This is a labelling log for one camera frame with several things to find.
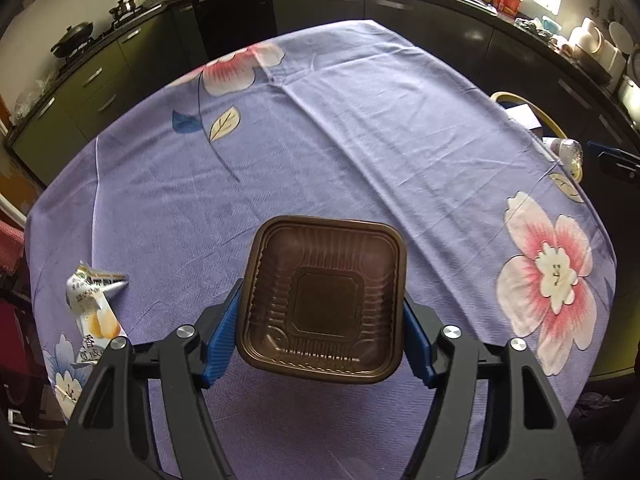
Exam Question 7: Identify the dark kitchen cabinets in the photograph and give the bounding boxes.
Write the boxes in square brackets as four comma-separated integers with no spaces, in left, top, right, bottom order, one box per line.
[172,0,640,161]

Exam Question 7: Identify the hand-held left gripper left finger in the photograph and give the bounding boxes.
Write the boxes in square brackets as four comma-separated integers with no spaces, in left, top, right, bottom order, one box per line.
[52,280,246,480]

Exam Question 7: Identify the clear plastic bag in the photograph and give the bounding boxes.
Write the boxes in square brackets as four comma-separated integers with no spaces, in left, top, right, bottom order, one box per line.
[12,80,51,121]

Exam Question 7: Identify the purple floral tablecloth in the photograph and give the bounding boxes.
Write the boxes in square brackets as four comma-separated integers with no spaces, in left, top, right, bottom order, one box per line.
[25,19,617,480]

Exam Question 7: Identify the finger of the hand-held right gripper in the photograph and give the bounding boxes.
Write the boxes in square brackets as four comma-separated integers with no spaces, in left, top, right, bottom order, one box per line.
[586,141,640,181]

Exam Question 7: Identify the brown plastic tray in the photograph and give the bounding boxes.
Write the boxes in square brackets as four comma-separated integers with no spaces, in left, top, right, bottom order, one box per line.
[235,215,408,385]

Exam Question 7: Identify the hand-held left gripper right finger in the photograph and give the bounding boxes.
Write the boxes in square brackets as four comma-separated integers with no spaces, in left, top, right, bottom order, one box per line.
[400,292,586,480]

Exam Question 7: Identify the red checkered cloth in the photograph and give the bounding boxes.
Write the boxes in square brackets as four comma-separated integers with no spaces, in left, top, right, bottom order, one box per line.
[0,220,26,281]

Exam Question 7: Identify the clear plastic bottle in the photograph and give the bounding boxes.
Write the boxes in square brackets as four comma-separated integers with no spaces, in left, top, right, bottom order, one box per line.
[542,136,585,181]

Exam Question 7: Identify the black wok with lid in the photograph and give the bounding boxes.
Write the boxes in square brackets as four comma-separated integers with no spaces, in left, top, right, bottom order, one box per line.
[50,21,96,58]

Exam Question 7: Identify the white rice cooker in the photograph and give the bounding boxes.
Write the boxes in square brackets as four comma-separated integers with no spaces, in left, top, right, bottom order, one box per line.
[617,75,640,116]

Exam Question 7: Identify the gas stove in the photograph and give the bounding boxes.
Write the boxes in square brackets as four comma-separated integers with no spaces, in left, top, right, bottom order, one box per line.
[55,2,166,61]

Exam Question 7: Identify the green kitchen cabinets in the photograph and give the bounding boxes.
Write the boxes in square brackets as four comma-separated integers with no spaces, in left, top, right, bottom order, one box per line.
[5,5,201,186]

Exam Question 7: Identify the white kettle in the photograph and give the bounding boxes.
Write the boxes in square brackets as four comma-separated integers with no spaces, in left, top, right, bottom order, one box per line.
[567,17,626,73]

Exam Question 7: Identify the torn snack wrapper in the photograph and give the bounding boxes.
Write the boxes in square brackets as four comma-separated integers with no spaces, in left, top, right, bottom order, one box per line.
[65,261,132,366]

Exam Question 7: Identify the yellow-rimmed trash bin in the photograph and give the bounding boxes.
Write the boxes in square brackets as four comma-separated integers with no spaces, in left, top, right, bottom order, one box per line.
[490,91,586,183]

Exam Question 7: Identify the dark cloth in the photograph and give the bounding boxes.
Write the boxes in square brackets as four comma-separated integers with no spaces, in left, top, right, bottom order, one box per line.
[570,390,621,426]

